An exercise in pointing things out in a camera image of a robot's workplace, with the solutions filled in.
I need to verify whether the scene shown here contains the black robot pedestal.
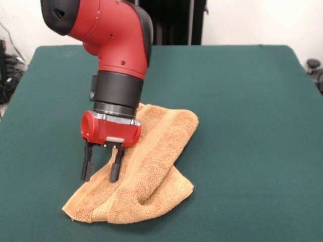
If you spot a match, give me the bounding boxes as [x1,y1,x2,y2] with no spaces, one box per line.
[136,0,210,46]

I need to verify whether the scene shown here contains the dark green table cloth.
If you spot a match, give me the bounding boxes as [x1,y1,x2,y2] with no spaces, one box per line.
[0,44,323,242]

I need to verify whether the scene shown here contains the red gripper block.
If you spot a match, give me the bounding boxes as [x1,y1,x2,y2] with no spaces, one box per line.
[80,110,142,183]

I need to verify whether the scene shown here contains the grey chair base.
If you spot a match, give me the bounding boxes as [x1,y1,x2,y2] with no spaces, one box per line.
[306,58,323,95]

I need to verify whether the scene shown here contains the tan terry towel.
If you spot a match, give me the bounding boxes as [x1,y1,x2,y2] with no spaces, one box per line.
[62,102,200,224]

